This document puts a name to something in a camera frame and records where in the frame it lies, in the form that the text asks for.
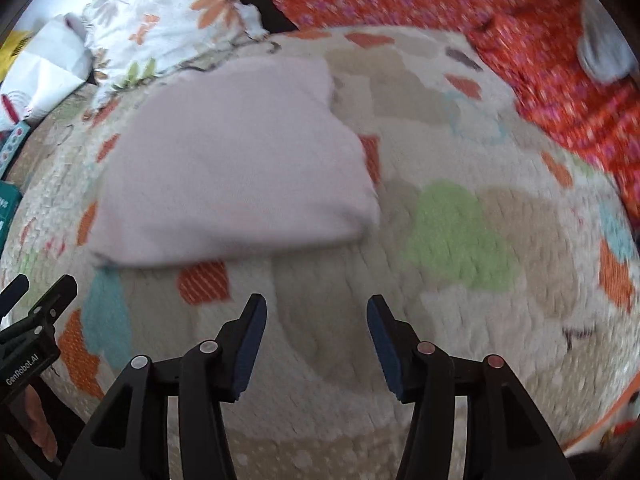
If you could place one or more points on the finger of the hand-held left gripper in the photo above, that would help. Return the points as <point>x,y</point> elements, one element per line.
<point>14,294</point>
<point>57,297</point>

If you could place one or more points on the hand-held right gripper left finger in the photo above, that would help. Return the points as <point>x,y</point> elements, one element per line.
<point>249,352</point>

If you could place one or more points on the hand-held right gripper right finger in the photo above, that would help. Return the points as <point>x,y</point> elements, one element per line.
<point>387,355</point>

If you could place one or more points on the pale pink small sweater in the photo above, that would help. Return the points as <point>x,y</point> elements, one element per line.
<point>230,160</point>

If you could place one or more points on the person's left hand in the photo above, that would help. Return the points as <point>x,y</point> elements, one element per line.
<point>40,425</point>

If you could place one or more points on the teal box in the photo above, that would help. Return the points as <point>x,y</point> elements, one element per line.
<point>7,215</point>

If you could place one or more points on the cream heart-patterned blanket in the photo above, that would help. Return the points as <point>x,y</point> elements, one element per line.
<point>450,270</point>

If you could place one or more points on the patterned narrow box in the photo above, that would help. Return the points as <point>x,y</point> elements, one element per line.
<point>14,147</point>

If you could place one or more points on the white folded cloth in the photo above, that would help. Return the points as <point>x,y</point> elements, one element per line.
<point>45,65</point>

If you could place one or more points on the white floral pillow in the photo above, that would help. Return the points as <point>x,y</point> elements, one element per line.
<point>165,15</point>

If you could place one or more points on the red floral blanket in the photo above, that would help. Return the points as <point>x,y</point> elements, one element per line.
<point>450,5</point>

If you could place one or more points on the grey white cloth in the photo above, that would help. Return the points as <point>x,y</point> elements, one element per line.
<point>605,45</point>

